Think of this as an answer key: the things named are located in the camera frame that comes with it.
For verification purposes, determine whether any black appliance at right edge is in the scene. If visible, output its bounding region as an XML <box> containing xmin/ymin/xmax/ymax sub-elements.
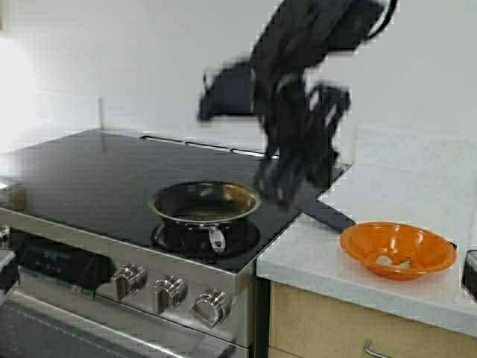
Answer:
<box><xmin>461</xmin><ymin>250</ymin><xmax>477</xmax><ymax>300</ymax></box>

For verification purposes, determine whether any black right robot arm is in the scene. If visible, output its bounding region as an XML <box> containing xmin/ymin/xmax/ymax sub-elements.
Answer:
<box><xmin>197</xmin><ymin>1</ymin><xmax>397</xmax><ymax>207</ymax></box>

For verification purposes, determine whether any far left stove knob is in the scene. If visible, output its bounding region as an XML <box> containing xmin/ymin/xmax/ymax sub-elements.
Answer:
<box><xmin>0</xmin><ymin>225</ymin><xmax>11</xmax><ymax>250</ymax></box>

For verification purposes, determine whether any right steel stove knob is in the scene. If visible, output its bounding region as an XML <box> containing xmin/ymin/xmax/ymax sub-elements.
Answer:
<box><xmin>191</xmin><ymin>289</ymin><xmax>232</xmax><ymax>328</ymax></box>

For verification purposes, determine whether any stainless steel oven front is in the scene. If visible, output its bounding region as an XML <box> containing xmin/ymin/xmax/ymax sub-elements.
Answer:
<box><xmin>1</xmin><ymin>209</ymin><xmax>257</xmax><ymax>357</ymax></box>

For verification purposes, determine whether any left steel stove knob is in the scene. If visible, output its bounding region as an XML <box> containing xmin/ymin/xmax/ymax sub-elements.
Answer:
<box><xmin>111</xmin><ymin>263</ymin><xmax>148</xmax><ymax>301</ymax></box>

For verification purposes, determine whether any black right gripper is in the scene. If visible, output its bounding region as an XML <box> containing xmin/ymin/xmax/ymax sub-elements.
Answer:
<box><xmin>197</xmin><ymin>59</ymin><xmax>351</xmax><ymax>207</ymax></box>

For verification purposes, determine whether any middle steel stove knob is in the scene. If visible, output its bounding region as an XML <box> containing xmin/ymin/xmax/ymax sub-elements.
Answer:
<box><xmin>151</xmin><ymin>275</ymin><xmax>188</xmax><ymax>314</ymax></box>

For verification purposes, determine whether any steel drawer handle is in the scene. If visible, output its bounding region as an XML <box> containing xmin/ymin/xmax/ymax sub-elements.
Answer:
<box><xmin>363</xmin><ymin>339</ymin><xmax>389</xmax><ymax>358</ymax></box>

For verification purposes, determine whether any black spatula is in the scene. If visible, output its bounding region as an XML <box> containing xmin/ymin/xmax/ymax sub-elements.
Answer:
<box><xmin>297</xmin><ymin>187</ymin><xmax>356</xmax><ymax>233</ymax></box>

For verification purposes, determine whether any black glass stove cooktop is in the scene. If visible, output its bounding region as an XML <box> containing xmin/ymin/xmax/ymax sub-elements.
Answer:
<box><xmin>0</xmin><ymin>128</ymin><xmax>351</xmax><ymax>273</ymax></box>

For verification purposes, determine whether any wooden cabinet drawer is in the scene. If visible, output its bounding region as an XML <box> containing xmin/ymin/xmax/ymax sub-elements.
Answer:
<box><xmin>268</xmin><ymin>282</ymin><xmax>476</xmax><ymax>357</ymax></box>

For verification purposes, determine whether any steel stove knob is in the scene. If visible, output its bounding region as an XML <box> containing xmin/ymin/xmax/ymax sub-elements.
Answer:
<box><xmin>111</xmin><ymin>263</ymin><xmax>148</xmax><ymax>301</ymax></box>
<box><xmin>191</xmin><ymin>289</ymin><xmax>232</xmax><ymax>328</ymax></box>
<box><xmin>151</xmin><ymin>275</ymin><xmax>188</xmax><ymax>314</ymax></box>

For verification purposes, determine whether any orange plastic bowl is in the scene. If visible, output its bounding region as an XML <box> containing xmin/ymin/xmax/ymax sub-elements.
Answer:
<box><xmin>339</xmin><ymin>222</ymin><xmax>457</xmax><ymax>281</ymax></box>

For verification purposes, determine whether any raw shrimp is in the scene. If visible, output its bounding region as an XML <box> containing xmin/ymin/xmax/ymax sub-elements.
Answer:
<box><xmin>376</xmin><ymin>255</ymin><xmax>411</xmax><ymax>269</ymax></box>

